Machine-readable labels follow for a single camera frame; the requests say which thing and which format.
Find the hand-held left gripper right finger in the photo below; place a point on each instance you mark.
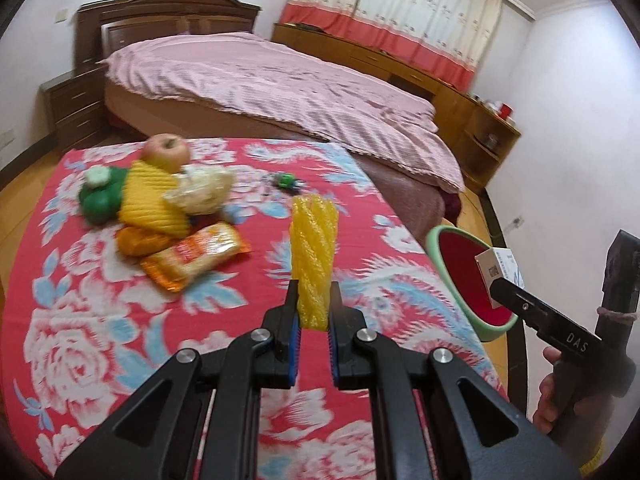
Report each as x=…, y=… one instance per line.
x=334, y=360

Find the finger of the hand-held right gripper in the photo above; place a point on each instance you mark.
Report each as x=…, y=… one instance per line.
x=517, y=305

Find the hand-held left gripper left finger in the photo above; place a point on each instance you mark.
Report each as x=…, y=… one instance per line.
x=294, y=360

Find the small white box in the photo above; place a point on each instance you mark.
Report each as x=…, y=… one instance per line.
x=500, y=272

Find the green bin with red liner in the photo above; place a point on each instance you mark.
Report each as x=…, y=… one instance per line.
x=460, y=270

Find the yellow twisted plastic bottle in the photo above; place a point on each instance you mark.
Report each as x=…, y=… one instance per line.
x=314, y=255

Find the green toy figure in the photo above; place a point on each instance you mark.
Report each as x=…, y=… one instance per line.
x=287, y=182

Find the person's right hand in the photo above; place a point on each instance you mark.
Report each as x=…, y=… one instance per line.
x=545, y=395

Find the wooden corner shelf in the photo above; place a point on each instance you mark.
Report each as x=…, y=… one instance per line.
x=487, y=165

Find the orange snack packet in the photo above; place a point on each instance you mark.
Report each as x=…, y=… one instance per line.
x=195, y=255

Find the small glass jar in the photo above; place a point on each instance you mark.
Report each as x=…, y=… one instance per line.
x=490, y=141

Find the crumpled white wrap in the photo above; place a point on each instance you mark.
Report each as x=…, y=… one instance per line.
x=202, y=190

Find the small red box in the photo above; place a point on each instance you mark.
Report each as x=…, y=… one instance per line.
x=505, y=112

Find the orange round fruit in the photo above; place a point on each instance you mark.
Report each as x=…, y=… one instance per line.
x=140, y=242

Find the red floral tablecloth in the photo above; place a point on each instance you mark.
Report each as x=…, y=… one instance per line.
x=100, y=320

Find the yellow foam fruit net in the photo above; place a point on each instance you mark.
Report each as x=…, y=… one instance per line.
x=150, y=205

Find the red apple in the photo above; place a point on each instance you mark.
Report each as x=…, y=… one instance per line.
x=167, y=152

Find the green toy pepper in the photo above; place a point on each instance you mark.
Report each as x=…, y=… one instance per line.
x=100, y=202

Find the bed with pink cover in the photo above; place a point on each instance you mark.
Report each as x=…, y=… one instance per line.
x=280, y=90

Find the long wooden cabinet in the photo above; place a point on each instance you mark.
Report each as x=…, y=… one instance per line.
x=370, y=57

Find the cream and red curtain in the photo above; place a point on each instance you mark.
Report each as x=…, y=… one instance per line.
x=335, y=5
x=440, y=25

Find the dark wooden nightstand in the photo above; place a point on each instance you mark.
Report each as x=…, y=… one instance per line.
x=75, y=110

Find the dark wooden headboard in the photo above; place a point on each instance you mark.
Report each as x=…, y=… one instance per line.
x=165, y=10

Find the wall socket near bin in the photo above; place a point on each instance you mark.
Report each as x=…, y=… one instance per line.
x=516, y=221

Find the wall light switch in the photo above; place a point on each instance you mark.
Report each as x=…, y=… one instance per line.
x=61, y=14

